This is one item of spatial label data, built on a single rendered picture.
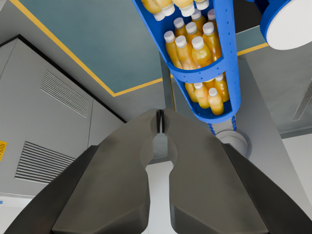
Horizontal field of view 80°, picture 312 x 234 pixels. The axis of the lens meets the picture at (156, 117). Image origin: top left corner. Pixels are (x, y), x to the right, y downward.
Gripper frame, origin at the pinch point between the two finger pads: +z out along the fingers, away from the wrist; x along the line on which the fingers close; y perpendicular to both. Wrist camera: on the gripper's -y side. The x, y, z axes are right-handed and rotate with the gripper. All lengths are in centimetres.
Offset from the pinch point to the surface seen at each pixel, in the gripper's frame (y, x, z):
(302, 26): 6, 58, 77
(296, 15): 1, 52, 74
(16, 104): 63, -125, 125
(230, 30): 3, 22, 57
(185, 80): 22, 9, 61
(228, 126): 102, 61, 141
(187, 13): -2, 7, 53
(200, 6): -4, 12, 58
